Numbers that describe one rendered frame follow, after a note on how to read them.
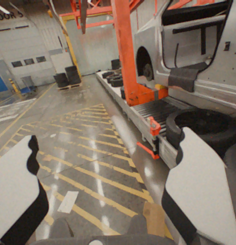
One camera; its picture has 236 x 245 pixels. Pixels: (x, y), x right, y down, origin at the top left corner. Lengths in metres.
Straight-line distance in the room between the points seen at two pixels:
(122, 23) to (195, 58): 1.21
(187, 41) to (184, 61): 0.26
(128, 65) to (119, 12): 0.56
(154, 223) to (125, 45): 1.82
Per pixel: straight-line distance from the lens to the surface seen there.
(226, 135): 1.44
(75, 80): 7.62
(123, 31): 1.81
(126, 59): 1.80
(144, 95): 1.98
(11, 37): 13.12
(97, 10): 8.63
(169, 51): 2.16
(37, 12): 12.88
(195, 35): 2.42
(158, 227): 1.19
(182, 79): 1.64
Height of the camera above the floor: 1.30
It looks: 29 degrees down
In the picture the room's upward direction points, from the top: 12 degrees counter-clockwise
